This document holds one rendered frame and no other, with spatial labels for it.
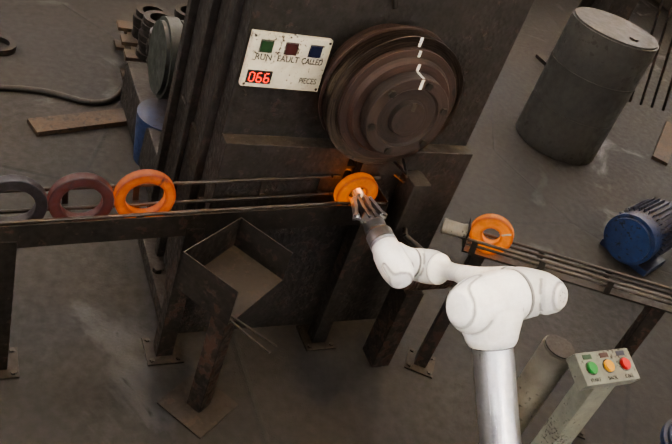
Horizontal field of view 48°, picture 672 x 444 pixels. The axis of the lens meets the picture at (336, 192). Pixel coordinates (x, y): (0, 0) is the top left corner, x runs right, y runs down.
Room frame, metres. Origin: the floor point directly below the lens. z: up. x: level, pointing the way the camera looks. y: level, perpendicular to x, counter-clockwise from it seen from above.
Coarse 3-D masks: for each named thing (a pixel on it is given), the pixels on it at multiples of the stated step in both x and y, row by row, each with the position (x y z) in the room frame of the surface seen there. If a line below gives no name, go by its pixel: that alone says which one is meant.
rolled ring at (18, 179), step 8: (0, 176) 1.59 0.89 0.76; (8, 176) 1.59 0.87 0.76; (16, 176) 1.60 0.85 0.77; (24, 176) 1.62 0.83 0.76; (0, 184) 1.56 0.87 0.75; (8, 184) 1.57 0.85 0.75; (16, 184) 1.58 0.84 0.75; (24, 184) 1.60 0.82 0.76; (32, 184) 1.61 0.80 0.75; (0, 192) 1.56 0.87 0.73; (32, 192) 1.61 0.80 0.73; (40, 192) 1.62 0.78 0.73; (40, 200) 1.62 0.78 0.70; (32, 208) 1.63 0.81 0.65; (40, 208) 1.62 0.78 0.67; (0, 216) 1.58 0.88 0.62; (8, 216) 1.60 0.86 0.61; (16, 216) 1.61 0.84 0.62; (24, 216) 1.62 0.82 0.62; (32, 216) 1.61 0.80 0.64; (40, 216) 1.62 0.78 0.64; (16, 224) 1.59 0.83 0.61
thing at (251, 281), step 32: (192, 256) 1.65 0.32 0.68; (224, 256) 1.78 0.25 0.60; (256, 256) 1.81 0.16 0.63; (288, 256) 1.77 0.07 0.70; (192, 288) 1.58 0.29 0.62; (224, 288) 1.54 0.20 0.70; (256, 288) 1.70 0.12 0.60; (224, 320) 1.53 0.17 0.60; (224, 352) 1.71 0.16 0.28; (192, 384) 1.69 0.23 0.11; (192, 416) 1.65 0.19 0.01; (224, 416) 1.69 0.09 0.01
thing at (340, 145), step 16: (400, 32) 2.17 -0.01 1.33; (416, 32) 2.20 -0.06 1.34; (368, 48) 2.09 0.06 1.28; (384, 48) 2.10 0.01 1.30; (432, 48) 2.18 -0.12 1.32; (448, 48) 2.21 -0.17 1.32; (352, 64) 2.05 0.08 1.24; (448, 64) 2.23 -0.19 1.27; (336, 80) 2.06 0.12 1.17; (336, 96) 2.04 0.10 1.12; (336, 112) 2.05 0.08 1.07; (336, 128) 2.06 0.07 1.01; (336, 144) 2.07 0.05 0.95; (368, 160) 2.15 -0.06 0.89; (384, 160) 2.18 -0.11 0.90
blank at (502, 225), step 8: (480, 216) 2.30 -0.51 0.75; (488, 216) 2.28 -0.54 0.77; (496, 216) 2.29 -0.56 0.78; (472, 224) 2.28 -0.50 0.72; (480, 224) 2.27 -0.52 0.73; (488, 224) 2.27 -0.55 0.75; (496, 224) 2.27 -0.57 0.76; (504, 224) 2.27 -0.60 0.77; (472, 232) 2.28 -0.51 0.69; (480, 232) 2.27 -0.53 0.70; (504, 232) 2.27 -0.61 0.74; (512, 232) 2.27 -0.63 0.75; (480, 240) 2.27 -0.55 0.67; (488, 240) 2.29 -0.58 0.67; (496, 240) 2.29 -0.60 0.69; (504, 240) 2.27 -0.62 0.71; (512, 240) 2.26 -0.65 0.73
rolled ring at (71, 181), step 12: (60, 180) 1.67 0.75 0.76; (72, 180) 1.66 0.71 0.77; (84, 180) 1.68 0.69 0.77; (96, 180) 1.70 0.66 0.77; (48, 192) 1.66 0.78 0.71; (60, 192) 1.65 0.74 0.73; (108, 192) 1.72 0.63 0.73; (48, 204) 1.63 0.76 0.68; (60, 204) 1.67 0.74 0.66; (108, 204) 1.72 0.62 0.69; (60, 216) 1.65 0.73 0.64; (72, 216) 1.68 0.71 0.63
